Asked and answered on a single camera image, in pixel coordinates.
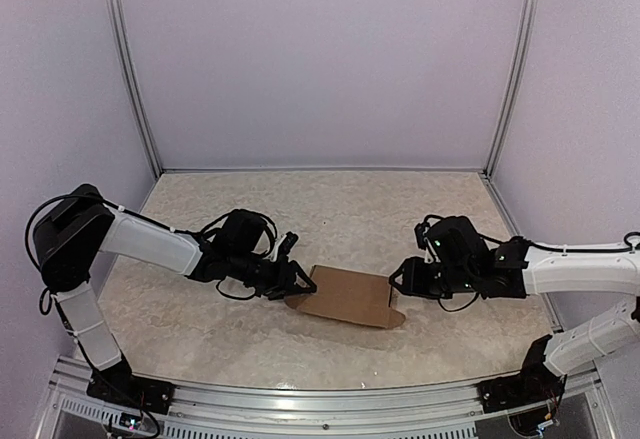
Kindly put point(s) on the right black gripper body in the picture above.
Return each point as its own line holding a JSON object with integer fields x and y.
{"x": 454, "y": 279}

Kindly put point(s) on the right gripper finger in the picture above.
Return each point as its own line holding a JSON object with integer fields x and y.
{"x": 405, "y": 270}
{"x": 403, "y": 283}

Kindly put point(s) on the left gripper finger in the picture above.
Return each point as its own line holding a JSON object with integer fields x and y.
{"x": 281, "y": 293}
{"x": 302, "y": 282}

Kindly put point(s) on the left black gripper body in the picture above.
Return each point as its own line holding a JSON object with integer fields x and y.
{"x": 263, "y": 279}

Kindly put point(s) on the brown cardboard box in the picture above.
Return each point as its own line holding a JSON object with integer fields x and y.
{"x": 348, "y": 296}

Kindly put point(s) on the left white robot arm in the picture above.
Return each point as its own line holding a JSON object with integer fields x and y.
{"x": 65, "y": 235}

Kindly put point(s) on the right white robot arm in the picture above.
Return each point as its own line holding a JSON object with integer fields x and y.
{"x": 519, "y": 268}

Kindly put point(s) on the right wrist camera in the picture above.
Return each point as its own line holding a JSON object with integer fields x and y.
{"x": 420, "y": 231}

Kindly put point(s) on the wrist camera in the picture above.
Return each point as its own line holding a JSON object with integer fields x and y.
{"x": 283, "y": 246}
{"x": 420, "y": 231}

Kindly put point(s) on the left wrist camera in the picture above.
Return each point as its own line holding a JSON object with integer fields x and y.
{"x": 283, "y": 246}

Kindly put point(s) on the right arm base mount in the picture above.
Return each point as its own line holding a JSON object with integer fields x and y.
{"x": 510, "y": 392}

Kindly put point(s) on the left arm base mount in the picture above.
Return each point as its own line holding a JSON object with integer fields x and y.
{"x": 125, "y": 389}

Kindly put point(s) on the front aluminium rail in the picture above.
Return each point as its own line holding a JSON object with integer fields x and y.
{"x": 196, "y": 410}

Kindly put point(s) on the left aluminium frame post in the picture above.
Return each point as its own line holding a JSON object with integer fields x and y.
{"x": 132, "y": 87}

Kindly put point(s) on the aluminium frame post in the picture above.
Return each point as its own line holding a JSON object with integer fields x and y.
{"x": 132, "y": 87}
{"x": 514, "y": 79}

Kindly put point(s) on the right aluminium frame post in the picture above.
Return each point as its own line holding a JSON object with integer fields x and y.
{"x": 514, "y": 79}

